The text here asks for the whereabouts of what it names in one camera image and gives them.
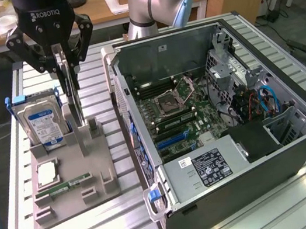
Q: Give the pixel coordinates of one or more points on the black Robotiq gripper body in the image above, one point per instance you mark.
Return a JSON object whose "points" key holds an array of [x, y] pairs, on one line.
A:
{"points": [[46, 23]]}

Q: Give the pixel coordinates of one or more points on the slim green graphics card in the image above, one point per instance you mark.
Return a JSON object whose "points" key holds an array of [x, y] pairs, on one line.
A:
{"points": [[75, 107]]}

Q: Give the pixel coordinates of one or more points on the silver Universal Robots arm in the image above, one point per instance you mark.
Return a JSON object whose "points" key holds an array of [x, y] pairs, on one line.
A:
{"points": [[148, 2]]}

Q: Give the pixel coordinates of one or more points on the white square block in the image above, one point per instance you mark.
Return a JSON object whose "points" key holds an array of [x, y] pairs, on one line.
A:
{"points": [[6, 23]]}

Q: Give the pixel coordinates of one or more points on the white papers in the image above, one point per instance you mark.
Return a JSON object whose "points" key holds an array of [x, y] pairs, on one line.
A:
{"points": [[115, 4]]}

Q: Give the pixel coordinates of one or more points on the hard disk in blue caddy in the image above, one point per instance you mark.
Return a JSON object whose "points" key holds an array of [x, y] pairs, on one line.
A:
{"points": [[42, 125]]}

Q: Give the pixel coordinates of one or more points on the open socket cover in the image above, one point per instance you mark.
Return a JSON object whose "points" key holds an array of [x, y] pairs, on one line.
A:
{"points": [[185, 86]]}

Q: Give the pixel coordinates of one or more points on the RAM stick with white labels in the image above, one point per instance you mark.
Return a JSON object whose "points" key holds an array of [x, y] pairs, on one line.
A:
{"points": [[176, 121]]}

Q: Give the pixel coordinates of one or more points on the silver CPU chip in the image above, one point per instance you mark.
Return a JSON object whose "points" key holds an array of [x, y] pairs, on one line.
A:
{"points": [[46, 176]]}

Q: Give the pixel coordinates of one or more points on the grey parts rack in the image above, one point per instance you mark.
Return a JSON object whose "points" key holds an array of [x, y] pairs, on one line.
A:
{"points": [[71, 170]]}

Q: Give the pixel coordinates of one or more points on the blue expansion slot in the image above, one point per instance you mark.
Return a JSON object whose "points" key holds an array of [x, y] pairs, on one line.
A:
{"points": [[172, 140]]}

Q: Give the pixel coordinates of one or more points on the metal disk bay cage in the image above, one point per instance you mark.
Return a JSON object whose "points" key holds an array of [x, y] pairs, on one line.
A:
{"points": [[222, 69]]}

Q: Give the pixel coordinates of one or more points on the green motherboard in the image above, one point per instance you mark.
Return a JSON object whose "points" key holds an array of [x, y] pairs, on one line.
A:
{"points": [[201, 118]]}

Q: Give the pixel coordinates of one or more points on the green RAM stick, bare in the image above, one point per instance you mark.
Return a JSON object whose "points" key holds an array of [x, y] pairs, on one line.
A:
{"points": [[62, 188]]}

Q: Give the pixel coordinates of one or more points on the blue case latch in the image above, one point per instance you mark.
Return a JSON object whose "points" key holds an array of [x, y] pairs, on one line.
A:
{"points": [[154, 195]]}

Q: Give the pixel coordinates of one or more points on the grey power supply unit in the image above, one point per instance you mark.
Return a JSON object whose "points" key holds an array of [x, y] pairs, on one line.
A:
{"points": [[183, 183]]}

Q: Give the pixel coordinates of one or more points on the black floor adapter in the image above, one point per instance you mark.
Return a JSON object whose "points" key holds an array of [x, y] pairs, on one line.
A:
{"points": [[272, 15]]}

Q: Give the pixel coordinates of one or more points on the black plastic shroud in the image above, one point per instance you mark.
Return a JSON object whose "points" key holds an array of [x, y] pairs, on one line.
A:
{"points": [[252, 141]]}

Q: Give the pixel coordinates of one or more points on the open black PC case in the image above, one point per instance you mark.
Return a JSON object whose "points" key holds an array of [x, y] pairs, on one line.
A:
{"points": [[244, 193]]}

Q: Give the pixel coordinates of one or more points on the grey disk bay bracket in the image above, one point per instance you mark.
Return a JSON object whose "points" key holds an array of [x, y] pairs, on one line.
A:
{"points": [[288, 126]]}

